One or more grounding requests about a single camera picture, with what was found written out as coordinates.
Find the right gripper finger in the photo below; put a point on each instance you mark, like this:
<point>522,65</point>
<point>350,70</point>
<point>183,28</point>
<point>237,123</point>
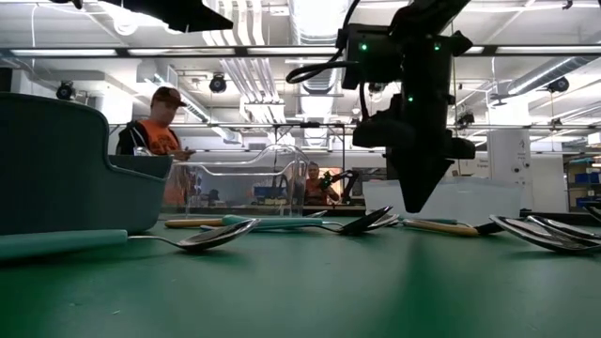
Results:
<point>429,178</point>
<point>406,178</point>

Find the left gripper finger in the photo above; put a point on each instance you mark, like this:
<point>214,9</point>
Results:
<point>206,16</point>

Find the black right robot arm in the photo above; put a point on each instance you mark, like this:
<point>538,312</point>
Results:
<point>422,61</point>

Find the black background robot arm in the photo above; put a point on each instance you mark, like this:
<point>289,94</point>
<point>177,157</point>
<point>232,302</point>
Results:
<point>349,180</point>

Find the black ceiling spotlight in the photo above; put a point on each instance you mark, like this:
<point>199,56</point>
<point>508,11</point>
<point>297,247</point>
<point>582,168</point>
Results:
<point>559,84</point>
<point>465,118</point>
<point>66,90</point>
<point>217,83</point>

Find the frosted translucent plastic bin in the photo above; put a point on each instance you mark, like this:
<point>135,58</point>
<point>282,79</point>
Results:
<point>469,202</point>

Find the white pillar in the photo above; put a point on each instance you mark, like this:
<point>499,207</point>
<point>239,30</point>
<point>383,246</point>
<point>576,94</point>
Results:
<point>509,155</point>

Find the person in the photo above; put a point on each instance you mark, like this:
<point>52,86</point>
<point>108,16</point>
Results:
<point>159,136</point>
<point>313,190</point>

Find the green table mat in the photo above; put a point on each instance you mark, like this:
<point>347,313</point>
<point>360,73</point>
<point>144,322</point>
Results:
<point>300,291</point>

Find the shelf with blue bins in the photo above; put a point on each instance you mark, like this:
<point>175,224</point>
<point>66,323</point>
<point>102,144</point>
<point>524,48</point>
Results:
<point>587,178</point>

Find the clear plastic bin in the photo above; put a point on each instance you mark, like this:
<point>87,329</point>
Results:
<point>235,188</point>

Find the grey-blue plastic bin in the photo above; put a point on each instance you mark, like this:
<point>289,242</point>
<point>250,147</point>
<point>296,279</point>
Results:
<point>70,178</point>

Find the black overhead frame bar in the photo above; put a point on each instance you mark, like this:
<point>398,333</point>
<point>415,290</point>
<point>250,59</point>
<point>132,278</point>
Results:
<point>123,50</point>

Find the black background frame rail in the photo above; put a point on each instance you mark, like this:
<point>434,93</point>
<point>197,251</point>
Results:
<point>516,127</point>

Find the silver ceiling duct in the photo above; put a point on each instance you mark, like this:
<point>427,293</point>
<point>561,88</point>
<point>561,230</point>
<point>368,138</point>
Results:
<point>540,75</point>
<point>319,80</point>

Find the black aluminium table frame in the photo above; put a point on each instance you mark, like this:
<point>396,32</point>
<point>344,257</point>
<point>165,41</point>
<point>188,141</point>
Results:
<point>554,218</point>

